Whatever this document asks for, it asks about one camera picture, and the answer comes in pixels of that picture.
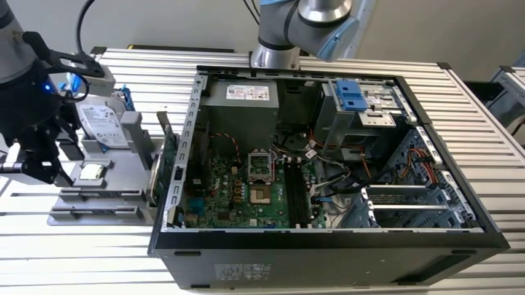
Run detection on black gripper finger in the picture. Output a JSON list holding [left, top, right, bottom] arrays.
[[56, 116, 86, 161], [19, 122, 75, 188]]

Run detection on hard disk in blue carrier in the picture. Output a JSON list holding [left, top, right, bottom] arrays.
[[59, 82, 138, 152]]

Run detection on silver CPU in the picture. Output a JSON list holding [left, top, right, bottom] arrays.
[[79, 163, 107, 180]]

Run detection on grey parts rack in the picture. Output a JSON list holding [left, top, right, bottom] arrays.
[[47, 110, 166, 227]]

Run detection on green graphics card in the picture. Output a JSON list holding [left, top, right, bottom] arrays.
[[148, 110, 182, 207]]

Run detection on grey power supply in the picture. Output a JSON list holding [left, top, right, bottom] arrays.
[[200, 79, 281, 152]]

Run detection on CPU socket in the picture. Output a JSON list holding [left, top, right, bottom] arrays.
[[247, 181, 275, 205]]

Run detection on silver socket cover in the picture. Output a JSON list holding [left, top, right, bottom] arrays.
[[247, 149, 275, 183]]

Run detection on green motherboard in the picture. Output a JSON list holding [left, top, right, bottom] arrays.
[[182, 147, 329, 230]]

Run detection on black PC case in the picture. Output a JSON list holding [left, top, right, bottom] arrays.
[[147, 64, 512, 291]]

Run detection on grey metal disk bay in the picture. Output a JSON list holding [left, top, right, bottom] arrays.
[[314, 79, 412, 160]]

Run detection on blue plastic latch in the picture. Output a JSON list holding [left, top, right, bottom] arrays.
[[334, 80, 366, 112]]

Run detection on silver perforated disk bay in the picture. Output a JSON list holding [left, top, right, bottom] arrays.
[[361, 184, 477, 230]]

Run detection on black box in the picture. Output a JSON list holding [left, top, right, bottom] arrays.
[[462, 80, 504, 108]]

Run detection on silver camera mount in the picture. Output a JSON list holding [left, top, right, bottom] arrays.
[[0, 140, 23, 173]]

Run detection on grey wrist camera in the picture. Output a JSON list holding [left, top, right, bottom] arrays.
[[87, 72, 118, 97]]

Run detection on red and black twisted wire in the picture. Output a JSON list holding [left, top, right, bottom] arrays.
[[210, 133, 243, 164]]

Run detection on thick black wire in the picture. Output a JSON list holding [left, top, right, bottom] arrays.
[[326, 165, 396, 195]]

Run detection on orange wire bundle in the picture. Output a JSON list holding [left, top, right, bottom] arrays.
[[398, 148, 440, 189]]

